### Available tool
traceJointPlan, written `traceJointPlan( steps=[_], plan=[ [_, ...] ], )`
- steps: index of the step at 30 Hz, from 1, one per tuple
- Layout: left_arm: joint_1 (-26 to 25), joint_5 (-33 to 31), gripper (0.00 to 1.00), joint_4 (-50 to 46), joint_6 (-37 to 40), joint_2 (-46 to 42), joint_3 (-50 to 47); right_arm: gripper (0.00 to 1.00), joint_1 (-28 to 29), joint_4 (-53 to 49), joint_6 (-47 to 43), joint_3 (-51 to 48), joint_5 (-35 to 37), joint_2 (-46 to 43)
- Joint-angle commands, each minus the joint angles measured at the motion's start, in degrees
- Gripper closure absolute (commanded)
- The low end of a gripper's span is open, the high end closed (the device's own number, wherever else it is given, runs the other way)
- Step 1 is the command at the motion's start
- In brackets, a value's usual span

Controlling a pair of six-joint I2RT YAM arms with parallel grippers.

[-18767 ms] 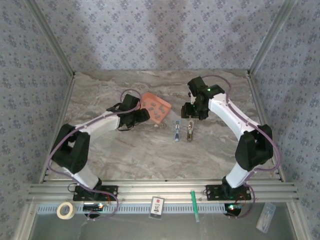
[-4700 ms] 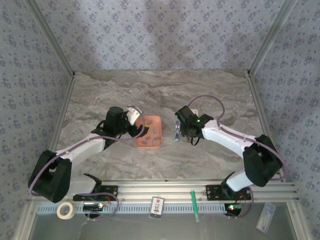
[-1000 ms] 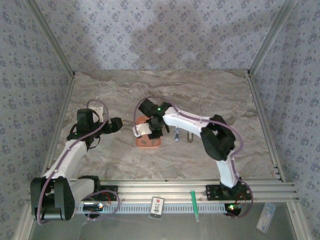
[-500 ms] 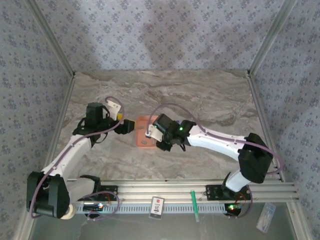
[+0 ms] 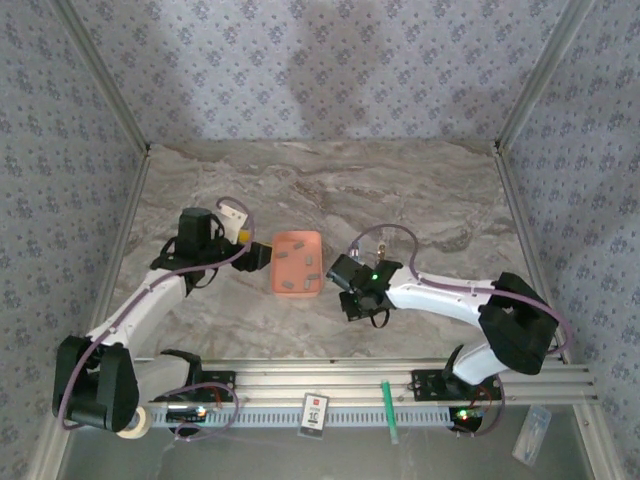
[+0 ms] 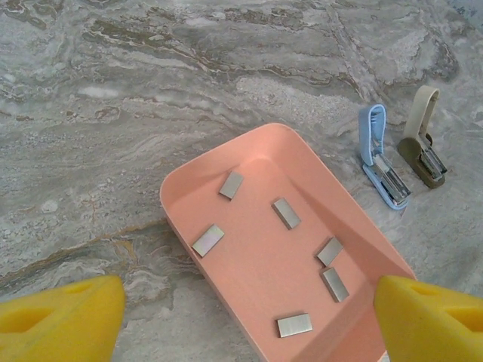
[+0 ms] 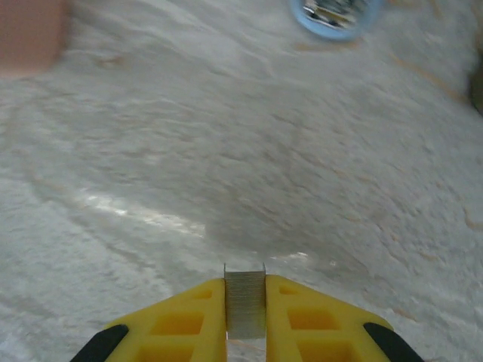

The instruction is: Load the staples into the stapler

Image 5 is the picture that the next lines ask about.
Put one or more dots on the white card with red logo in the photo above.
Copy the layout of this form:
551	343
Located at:
313	415

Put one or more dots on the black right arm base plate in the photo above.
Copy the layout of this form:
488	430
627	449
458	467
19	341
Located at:
425	385

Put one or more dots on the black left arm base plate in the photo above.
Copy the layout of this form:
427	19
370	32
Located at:
225	381

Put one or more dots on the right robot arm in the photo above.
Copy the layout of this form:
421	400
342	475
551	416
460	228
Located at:
440	300

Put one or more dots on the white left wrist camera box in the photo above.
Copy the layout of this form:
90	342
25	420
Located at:
234	216

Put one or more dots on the circuit board with lights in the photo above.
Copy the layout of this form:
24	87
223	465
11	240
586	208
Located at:
185	414
470	415

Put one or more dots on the orange plastic tray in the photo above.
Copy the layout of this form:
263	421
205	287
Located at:
295	270

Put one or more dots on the clear plastic bag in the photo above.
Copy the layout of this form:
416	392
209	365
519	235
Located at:
532	435

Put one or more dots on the masking tape roll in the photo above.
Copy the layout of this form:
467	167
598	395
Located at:
143	430

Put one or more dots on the green marker pen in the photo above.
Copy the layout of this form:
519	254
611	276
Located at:
389	410

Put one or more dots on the aluminium frame post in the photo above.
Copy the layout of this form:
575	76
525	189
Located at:
539	75
107	80

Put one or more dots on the aluminium cross rail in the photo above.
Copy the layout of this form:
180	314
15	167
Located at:
325	380

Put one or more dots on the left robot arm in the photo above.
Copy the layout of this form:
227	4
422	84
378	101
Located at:
135	310

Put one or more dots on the grey metal panel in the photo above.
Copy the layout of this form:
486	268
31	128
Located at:
250	460

